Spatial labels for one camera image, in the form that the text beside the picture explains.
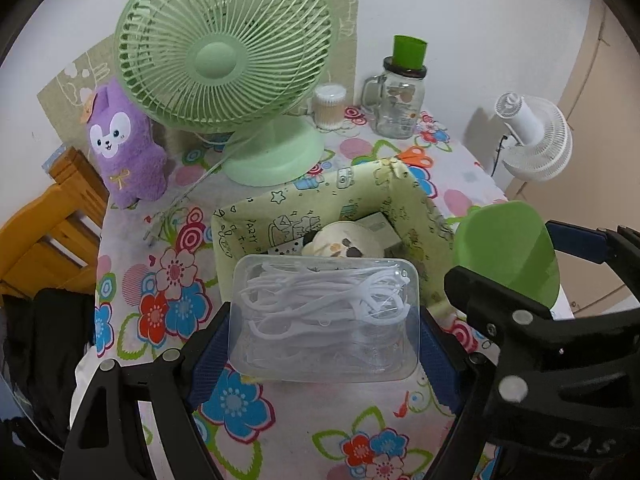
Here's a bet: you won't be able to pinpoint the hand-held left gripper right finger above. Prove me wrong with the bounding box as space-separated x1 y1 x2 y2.
416 306 502 480

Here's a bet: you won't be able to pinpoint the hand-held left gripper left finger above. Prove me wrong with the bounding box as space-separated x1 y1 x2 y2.
60 304 237 480

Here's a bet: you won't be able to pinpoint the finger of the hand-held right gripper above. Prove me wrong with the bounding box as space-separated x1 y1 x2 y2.
545 219 640 274
444 265 602 402

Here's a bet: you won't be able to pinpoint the green plastic lid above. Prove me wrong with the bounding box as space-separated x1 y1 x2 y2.
452 201 561 308

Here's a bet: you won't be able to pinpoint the clear floss pick box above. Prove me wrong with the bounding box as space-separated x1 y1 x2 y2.
229 255 423 383

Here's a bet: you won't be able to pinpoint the bundle of white floss picks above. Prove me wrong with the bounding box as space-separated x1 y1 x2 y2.
242 262 401 341

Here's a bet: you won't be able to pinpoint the white power strip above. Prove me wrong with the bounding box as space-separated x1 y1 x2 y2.
267 240 307 257

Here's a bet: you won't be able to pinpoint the yellow printed storage box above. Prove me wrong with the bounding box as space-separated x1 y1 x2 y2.
210 157 456 311

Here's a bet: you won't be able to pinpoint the small white wall charger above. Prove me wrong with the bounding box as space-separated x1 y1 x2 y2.
356 211 397 241

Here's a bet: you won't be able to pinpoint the cream panda plush pouch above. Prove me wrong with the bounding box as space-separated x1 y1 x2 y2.
301 221 387 259

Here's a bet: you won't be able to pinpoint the white circulating fan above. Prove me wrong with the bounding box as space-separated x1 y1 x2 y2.
495 92 573 182

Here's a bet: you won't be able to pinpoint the floral tablecloth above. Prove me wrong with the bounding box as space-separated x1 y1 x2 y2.
75 105 506 480

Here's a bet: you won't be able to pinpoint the black jacket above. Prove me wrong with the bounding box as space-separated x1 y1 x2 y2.
0 287 98 461

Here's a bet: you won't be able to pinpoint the orange scissors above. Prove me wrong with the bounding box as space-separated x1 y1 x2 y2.
392 144 435 168

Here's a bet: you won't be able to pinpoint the orange wooden chair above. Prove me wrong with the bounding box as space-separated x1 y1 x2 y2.
0 146 111 301

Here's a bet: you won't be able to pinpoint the glass mug jar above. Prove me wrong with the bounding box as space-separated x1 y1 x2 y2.
361 57 428 140

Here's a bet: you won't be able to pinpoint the purple plush toy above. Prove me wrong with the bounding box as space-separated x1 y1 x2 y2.
80 77 168 208

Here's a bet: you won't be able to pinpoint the green plastic cup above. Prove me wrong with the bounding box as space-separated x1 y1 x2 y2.
391 35 430 71

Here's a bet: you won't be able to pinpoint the blue patterned cloth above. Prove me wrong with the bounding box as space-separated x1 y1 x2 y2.
42 144 68 168

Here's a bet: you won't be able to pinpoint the clear cotton swab jar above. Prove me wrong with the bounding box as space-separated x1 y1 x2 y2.
311 83 348 131

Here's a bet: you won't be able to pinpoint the green table fan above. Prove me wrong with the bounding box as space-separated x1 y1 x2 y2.
114 0 333 188

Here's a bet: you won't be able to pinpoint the black fan cable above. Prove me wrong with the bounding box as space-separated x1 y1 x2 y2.
490 135 508 176

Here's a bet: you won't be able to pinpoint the white fan power cord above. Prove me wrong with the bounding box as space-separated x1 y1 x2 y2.
145 122 261 246

